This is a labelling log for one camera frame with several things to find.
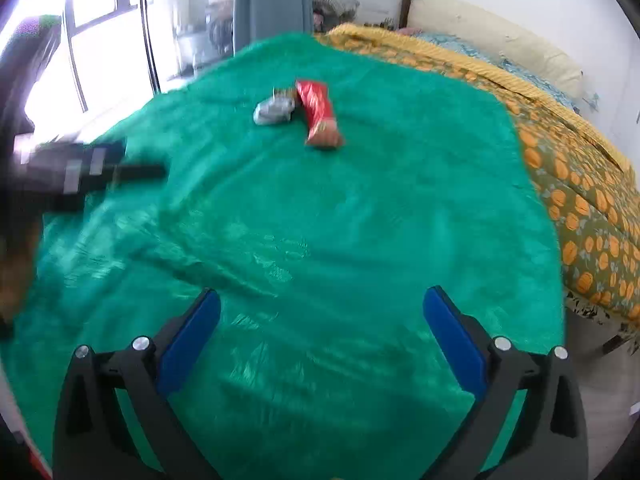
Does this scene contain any green patterned blanket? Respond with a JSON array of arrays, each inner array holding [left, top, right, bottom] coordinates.
[[0, 32, 568, 480]]

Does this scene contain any washing machine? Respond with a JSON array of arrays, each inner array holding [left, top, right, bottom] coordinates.
[[205, 0, 236, 58]]

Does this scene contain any silver wrapper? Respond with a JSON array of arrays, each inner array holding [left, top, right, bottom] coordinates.
[[253, 87, 298, 126]]

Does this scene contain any pumpkin print quilt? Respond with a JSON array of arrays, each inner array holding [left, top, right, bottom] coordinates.
[[315, 22, 640, 321]]

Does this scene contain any grey curtain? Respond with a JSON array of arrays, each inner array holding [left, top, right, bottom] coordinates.
[[232, 0, 328, 56]]

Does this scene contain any pile of clothes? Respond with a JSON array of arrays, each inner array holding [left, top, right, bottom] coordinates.
[[311, 0, 361, 26]]

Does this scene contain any red snack packet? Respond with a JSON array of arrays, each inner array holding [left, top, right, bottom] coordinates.
[[295, 79, 346, 150]]

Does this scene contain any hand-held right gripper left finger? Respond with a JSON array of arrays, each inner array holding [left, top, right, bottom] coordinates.
[[52, 287, 222, 480]]

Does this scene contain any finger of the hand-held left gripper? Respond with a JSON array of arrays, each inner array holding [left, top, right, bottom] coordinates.
[[117, 162, 167, 183]]

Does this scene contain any teal patterned bed sheet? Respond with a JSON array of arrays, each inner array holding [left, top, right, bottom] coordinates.
[[415, 30, 601, 111]]

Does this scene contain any person's left forearm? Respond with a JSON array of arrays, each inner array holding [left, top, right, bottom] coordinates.
[[0, 210, 43, 326]]

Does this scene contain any cream pillow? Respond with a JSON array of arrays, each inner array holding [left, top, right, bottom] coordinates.
[[407, 0, 586, 98]]

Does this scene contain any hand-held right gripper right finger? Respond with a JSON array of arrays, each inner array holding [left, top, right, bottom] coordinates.
[[422, 285, 590, 480]]

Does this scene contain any sliding glass door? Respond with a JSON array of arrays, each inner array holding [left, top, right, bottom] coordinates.
[[62, 0, 163, 113]]

